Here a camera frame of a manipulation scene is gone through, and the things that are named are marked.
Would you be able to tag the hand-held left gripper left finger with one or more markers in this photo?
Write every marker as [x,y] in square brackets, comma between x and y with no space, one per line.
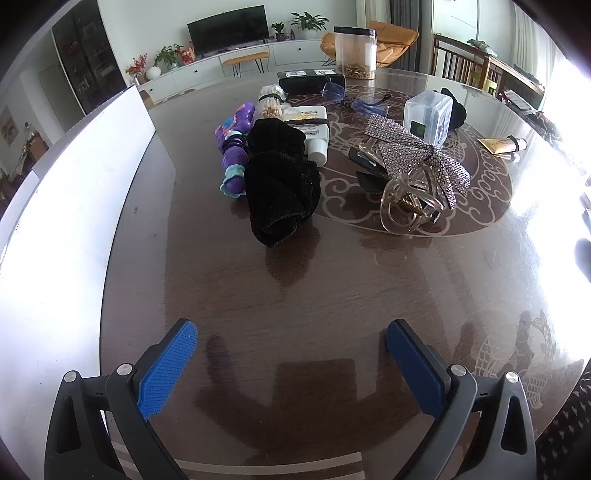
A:
[168,369]

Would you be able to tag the small potted plant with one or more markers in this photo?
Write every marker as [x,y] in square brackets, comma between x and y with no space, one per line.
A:
[278,30]

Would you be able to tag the bushy green potted plant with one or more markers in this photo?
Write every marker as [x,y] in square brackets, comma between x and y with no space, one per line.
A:
[168,55]

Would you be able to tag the blue framed glasses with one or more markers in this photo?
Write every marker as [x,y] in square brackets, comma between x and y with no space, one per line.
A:
[333,91]

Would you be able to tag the red flower arrangement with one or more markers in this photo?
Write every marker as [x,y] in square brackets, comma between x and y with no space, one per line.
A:
[137,68]

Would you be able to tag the orange lounge chair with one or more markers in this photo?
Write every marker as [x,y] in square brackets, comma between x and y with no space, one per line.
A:
[397,37]

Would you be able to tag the clear jar with black lid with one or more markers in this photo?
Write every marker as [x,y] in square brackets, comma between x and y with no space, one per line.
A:
[355,55]

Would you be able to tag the clear claw hair clip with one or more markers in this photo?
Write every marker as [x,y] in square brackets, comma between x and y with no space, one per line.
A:
[412,204]

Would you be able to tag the dark display cabinet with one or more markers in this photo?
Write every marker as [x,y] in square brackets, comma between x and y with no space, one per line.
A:
[87,60]

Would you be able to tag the purple plastic toy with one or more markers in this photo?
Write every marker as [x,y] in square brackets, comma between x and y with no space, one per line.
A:
[235,157]

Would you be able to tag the round white vase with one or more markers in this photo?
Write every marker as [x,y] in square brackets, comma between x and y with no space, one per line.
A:
[153,72]

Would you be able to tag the rhinestone bow hair clip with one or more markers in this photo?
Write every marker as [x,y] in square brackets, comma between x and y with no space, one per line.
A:
[401,141]

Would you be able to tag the framed wall picture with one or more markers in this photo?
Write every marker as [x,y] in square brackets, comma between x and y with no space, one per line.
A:
[8,127]

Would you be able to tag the black hair clip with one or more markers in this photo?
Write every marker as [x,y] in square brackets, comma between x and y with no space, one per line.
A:
[369,180]

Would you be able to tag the wooden bench with metal legs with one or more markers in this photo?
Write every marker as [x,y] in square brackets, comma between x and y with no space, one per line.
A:
[244,57]

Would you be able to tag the grey curtain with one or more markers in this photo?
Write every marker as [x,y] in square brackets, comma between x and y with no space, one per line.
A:
[408,14]

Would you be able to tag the white television cabinet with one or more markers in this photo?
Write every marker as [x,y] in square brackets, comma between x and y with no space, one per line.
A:
[295,50]

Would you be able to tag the clear plastic lidded box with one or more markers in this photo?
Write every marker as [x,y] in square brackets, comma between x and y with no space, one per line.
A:
[425,115]

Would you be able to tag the black velvet cloth bundle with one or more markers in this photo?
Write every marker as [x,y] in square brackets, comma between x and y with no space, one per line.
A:
[281,194]

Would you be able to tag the cardboard box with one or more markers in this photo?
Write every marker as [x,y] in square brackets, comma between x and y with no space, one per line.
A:
[146,99]

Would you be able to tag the black television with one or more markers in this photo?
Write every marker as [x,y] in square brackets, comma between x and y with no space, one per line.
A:
[226,30]

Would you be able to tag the beige pieces bundle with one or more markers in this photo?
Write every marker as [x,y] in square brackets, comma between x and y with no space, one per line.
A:
[270,108]

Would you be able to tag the wooden slatted chair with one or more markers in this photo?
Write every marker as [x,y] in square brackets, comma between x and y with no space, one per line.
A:
[455,60]

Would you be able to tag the gold cream tube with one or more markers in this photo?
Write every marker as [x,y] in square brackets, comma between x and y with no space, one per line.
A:
[498,146]

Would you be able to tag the white storage box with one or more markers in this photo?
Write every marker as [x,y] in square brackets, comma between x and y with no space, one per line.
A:
[69,230]

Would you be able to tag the black rectangular case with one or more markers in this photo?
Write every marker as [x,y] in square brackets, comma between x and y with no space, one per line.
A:
[300,83]

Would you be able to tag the black white patterned cloth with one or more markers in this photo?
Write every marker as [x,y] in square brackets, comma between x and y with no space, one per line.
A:
[568,424]

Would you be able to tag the leafy plant in white pot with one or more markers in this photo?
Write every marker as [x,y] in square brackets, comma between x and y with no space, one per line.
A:
[307,21]

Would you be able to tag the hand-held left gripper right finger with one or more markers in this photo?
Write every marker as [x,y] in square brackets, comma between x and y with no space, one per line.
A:
[415,369]

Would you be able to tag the red gift box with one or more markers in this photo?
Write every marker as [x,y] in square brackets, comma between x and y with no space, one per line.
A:
[187,55]

